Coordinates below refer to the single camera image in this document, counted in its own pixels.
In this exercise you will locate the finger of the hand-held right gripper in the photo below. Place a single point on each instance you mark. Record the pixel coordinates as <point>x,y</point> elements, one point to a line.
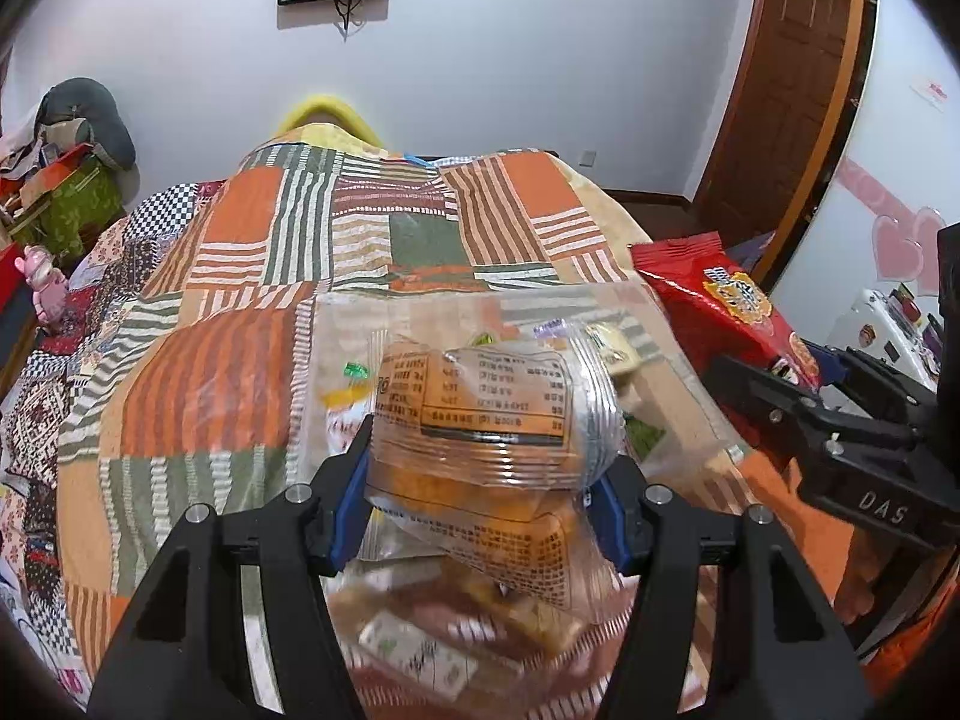
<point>757,405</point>
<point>862,379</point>

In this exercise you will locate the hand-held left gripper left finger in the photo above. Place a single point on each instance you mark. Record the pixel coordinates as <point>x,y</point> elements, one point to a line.
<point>346,495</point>

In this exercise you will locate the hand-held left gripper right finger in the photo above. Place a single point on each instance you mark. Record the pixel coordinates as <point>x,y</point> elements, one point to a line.
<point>611,517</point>

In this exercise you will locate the red snack bag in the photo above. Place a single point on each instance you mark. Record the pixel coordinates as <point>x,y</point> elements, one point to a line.
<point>735,300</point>

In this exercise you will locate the clear packet of orange snacks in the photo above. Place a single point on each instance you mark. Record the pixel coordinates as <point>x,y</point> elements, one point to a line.
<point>487,420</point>

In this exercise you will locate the large clear plastic bag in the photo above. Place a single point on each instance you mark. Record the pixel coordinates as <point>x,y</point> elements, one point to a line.
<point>450,330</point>

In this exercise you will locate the person's right hand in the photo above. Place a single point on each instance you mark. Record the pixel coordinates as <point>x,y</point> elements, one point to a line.
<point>862,577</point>

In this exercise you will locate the white cabinet with stickers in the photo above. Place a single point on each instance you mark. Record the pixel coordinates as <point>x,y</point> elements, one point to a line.
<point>889,330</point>

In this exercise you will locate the green pea packet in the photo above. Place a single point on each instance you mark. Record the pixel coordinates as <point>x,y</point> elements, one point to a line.
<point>645,435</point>

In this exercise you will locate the cream bread packet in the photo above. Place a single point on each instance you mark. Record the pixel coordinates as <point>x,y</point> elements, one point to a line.
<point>611,345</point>

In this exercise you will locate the brown cake packet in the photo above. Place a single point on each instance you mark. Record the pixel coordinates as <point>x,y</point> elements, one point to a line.
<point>409,645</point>

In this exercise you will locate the orange striped patchwork blanket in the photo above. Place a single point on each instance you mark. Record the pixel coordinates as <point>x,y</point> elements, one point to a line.
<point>262,315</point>

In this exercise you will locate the brown wooden door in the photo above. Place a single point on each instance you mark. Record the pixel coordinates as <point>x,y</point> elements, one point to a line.
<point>787,90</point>

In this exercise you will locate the checked patchwork quilt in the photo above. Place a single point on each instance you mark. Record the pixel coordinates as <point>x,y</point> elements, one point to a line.
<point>67,360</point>

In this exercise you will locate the pink plush toy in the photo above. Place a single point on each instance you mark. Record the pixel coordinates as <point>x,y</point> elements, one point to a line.
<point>41,281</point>

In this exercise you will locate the yellow pillow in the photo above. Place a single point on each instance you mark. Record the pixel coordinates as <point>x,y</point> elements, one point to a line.
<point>326,116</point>

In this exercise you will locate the red box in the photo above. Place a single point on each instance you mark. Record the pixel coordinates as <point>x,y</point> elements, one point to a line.
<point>9,289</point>

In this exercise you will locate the green patterned box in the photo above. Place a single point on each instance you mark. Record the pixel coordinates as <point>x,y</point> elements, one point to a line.
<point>75,202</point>

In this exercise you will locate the grey plush cushion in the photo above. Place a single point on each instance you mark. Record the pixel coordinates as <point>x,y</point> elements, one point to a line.
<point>86,120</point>

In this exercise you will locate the pile of household clutter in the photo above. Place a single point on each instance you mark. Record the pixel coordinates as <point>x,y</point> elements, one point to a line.
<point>26,165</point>

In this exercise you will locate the pink heart wall decal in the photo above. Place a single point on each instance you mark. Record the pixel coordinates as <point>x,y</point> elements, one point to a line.
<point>892,240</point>

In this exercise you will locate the red and white wall sticker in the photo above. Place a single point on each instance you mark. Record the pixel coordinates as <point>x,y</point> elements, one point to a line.
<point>934,90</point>

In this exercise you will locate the white wall socket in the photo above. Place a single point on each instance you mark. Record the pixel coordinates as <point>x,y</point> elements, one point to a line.
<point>587,158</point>

